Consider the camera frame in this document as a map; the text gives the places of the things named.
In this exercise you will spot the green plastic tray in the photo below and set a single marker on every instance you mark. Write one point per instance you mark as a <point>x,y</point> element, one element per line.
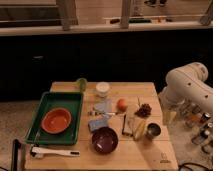
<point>72,101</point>

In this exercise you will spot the red orange apple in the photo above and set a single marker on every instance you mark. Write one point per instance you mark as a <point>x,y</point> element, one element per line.
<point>122,105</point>

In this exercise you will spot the grey cloth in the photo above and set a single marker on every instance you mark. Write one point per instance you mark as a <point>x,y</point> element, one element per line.
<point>103,106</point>

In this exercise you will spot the white black brush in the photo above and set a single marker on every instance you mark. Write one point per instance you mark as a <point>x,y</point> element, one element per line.
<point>41,151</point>

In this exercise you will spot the wooden block with dark edge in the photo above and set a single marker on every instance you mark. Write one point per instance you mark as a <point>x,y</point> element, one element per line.
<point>128,125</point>

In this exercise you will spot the white cup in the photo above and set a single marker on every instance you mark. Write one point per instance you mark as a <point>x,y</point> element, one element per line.
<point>102,89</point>

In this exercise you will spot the orange bowl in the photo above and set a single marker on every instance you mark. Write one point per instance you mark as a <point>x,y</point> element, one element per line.
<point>56,120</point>

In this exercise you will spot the black chair back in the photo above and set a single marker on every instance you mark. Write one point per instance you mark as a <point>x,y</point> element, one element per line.
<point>16,145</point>

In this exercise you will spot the brown pine cone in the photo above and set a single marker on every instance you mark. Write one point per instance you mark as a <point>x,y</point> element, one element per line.
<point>144,111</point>

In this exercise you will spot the green cup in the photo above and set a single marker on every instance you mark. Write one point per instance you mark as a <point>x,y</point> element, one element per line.
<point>82,84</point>

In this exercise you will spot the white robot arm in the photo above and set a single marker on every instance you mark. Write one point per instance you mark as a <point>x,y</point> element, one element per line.
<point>186,83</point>

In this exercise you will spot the dark purple bowl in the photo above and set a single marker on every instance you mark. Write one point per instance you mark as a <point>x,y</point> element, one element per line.
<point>104,140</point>

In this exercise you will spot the silver utensil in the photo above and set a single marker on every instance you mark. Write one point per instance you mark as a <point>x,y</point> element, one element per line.
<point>94,113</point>

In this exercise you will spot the metal cup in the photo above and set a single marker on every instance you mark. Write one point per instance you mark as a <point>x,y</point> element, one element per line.
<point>153,130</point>

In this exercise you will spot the blue sponge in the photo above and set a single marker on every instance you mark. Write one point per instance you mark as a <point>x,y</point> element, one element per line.
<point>96,124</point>

